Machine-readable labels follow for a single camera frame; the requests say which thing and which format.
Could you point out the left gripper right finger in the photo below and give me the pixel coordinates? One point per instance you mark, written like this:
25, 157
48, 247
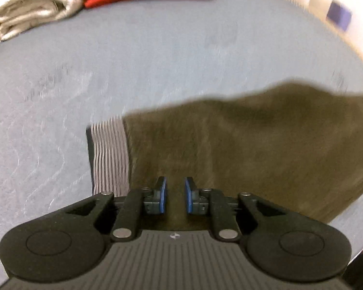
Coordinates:
219, 209

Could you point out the grey quilted mattress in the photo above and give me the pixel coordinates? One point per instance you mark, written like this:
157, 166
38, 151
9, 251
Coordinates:
60, 77

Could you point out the purple yoga mat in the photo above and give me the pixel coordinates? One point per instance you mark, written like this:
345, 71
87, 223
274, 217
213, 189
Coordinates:
339, 15

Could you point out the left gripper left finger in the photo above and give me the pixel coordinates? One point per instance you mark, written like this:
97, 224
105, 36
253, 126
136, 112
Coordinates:
135, 206

